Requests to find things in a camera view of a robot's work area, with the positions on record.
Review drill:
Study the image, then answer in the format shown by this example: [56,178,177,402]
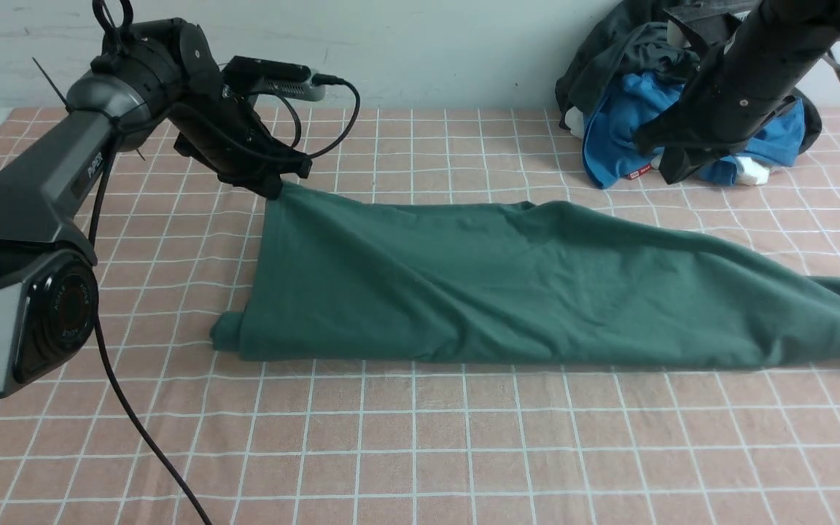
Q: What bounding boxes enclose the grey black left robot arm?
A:
[0,19,312,399]

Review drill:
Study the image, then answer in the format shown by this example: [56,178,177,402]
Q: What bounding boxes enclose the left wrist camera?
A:
[221,55,324,102]

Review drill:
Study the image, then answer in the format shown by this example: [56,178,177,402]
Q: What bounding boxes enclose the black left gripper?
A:
[169,94,313,200]

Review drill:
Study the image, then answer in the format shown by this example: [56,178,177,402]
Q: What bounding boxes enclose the pink checkered tablecloth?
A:
[0,109,840,525]

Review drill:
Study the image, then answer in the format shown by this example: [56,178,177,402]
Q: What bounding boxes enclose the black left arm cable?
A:
[88,73,362,525]

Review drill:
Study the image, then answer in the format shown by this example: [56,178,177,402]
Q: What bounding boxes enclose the green long-sleeved shirt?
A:
[210,183,840,370]

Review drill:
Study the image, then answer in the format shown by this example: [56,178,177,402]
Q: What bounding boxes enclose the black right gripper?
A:
[633,7,804,184]

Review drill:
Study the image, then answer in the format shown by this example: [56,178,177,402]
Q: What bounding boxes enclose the blue crumpled garment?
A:
[583,71,821,190]

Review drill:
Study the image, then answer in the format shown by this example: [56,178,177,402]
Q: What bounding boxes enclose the dark grey crumpled garment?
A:
[556,0,823,154]

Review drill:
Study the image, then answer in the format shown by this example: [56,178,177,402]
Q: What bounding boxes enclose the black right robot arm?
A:
[634,1,840,184]

